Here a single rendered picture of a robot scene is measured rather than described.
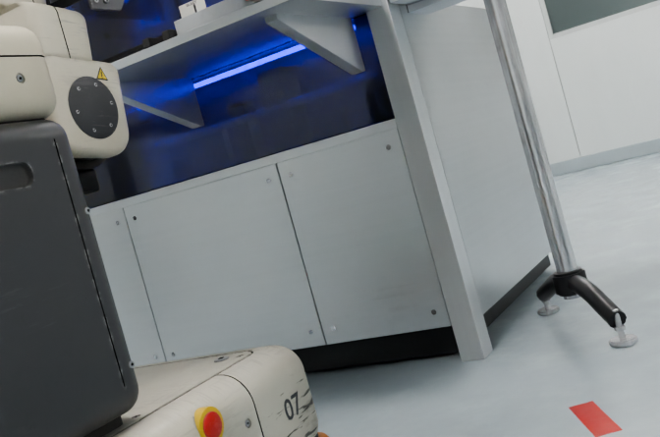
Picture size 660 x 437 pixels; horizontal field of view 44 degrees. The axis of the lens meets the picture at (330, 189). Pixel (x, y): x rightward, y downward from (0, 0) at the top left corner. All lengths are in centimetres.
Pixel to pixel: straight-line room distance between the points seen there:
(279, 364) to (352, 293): 81
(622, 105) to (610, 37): 51
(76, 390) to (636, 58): 573
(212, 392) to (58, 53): 58
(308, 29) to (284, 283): 72
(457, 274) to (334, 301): 35
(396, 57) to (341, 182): 34
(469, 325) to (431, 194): 32
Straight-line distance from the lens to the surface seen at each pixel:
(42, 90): 110
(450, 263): 196
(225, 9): 172
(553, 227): 202
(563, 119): 656
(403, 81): 194
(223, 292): 230
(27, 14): 138
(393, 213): 199
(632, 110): 646
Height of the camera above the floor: 53
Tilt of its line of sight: 1 degrees down
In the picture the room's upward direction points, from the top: 15 degrees counter-clockwise
